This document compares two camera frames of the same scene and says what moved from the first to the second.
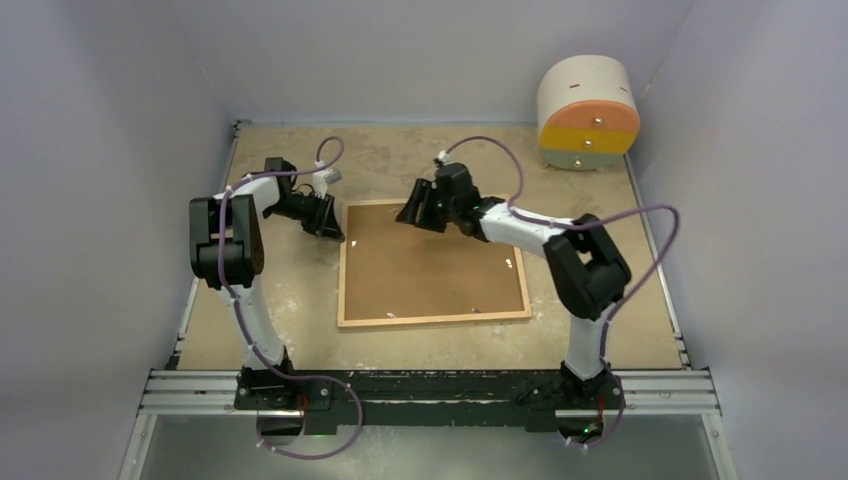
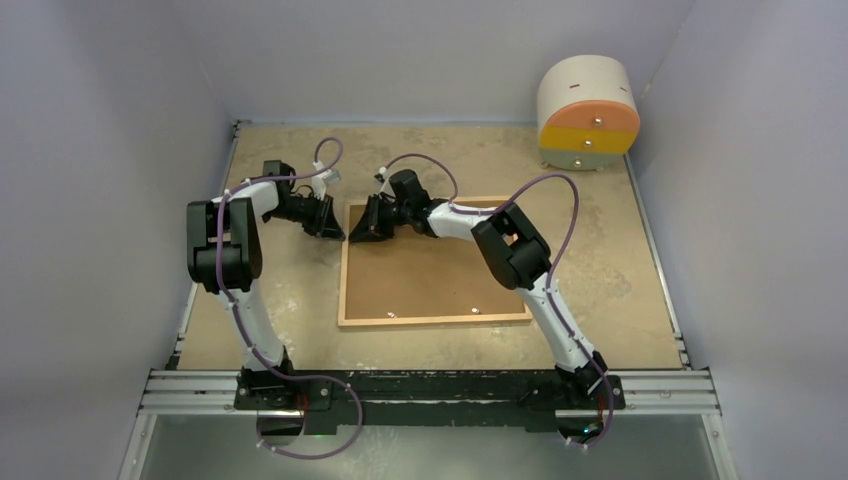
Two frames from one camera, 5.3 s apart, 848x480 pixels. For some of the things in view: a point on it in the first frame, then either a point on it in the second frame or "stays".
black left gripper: (324, 223) stays
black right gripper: (421, 194) -> (371, 226)
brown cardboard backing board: (398, 270) stays
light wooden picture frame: (395, 272) stays
